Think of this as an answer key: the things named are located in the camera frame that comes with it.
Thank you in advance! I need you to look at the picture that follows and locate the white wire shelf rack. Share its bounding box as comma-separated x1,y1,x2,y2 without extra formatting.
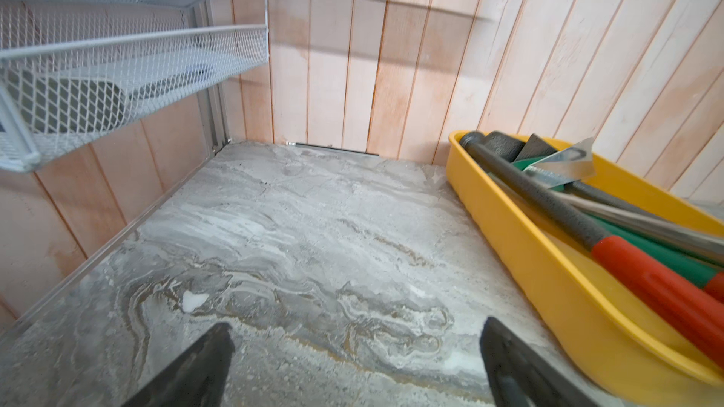
1,0,269,173

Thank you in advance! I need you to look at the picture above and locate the blue grip steel hoe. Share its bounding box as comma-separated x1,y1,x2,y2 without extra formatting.
514,135,723,267

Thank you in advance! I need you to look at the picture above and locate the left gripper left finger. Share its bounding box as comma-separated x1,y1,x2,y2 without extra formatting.
124,322,236,406

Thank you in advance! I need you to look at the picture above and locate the green shaft red grip hoe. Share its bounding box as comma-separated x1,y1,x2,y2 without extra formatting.
511,155,724,303

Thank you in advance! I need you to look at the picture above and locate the yellow plastic storage box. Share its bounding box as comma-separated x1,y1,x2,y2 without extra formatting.
446,132,723,406

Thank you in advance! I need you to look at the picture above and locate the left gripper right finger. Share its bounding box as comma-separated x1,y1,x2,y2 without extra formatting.
479,317,596,407

